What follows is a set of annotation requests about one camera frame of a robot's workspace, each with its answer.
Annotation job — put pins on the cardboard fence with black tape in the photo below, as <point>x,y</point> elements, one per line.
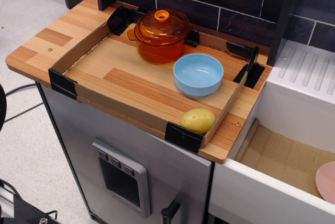
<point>104,70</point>

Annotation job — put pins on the black oven door handle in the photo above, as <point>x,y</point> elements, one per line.
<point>168,213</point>

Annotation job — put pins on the white toy sink unit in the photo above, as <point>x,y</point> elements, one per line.
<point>270,176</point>

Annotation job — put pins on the light blue bowl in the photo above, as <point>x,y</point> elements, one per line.
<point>198,74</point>

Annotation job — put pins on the silver toy dishwasher cabinet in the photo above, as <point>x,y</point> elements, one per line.
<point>124,174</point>

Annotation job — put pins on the pink plate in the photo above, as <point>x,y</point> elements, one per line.
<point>325,181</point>

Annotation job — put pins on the yellow toy potato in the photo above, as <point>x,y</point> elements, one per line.
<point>198,120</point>

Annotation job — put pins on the orange transparent pot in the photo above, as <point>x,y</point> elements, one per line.
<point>158,54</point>

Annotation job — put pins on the orange transparent pot lid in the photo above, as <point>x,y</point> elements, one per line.
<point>162,27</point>

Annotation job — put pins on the black camera mount foreground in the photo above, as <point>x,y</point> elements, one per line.
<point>16,210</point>

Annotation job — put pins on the black upright post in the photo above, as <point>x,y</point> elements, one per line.
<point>278,41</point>

